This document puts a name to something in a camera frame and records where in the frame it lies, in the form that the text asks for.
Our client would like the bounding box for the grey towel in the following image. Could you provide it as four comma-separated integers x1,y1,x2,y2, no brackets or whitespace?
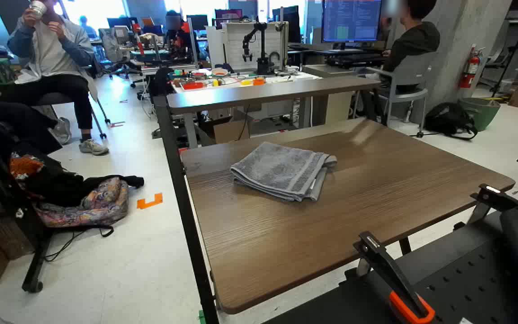
228,141,337,204

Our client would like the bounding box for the open cardboard box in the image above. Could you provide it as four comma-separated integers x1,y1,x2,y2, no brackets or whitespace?
201,114,251,146

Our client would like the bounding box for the grey work table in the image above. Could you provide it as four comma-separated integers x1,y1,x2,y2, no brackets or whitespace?
165,71,382,150

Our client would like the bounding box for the white panel board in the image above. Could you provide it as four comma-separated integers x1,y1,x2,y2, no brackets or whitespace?
220,20,291,74

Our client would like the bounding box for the dark computer monitor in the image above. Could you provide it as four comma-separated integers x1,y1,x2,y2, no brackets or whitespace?
269,6,301,44

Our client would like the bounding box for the person in orange and black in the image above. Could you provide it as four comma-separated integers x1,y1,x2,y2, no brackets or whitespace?
163,9,193,62

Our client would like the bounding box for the large computer monitor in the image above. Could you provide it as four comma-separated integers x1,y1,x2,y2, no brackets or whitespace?
319,0,384,47

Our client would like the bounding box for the colourful patterned backpack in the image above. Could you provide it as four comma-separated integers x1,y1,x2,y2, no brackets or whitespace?
32,175,130,231

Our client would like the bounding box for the grey office chair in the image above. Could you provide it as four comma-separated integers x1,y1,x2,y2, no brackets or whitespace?
364,53,436,139

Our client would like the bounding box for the black backpack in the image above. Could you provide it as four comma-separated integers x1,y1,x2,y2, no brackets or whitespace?
422,101,479,141

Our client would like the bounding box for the seated person in dark hoodie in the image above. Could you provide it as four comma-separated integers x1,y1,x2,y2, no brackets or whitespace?
380,0,443,96

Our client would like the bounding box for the black jacket with orange patch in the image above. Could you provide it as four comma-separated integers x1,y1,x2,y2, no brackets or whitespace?
5,152,147,209

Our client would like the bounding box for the red fire extinguisher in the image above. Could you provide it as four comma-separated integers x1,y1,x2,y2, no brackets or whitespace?
456,45,483,92

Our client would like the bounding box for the green bin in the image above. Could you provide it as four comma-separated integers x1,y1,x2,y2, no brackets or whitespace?
458,96,503,134

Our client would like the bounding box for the seated person in grey hoodie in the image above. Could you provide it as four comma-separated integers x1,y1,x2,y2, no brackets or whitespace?
0,0,111,159

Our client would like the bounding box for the black metal clamp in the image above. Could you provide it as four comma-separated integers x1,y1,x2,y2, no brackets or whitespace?
465,184,518,227

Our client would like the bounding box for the black metal stand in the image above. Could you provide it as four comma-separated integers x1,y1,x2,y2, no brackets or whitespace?
0,116,53,296

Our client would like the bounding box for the black metal table frame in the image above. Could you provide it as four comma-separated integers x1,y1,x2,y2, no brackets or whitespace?
148,92,220,324

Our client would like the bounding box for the orange plastic bracket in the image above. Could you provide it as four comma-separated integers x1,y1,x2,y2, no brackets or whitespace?
134,191,165,211

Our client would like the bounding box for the black clamp with orange handle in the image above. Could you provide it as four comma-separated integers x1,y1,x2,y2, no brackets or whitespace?
352,231,438,324

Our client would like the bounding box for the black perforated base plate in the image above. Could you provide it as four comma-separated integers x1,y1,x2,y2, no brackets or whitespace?
264,209,518,324

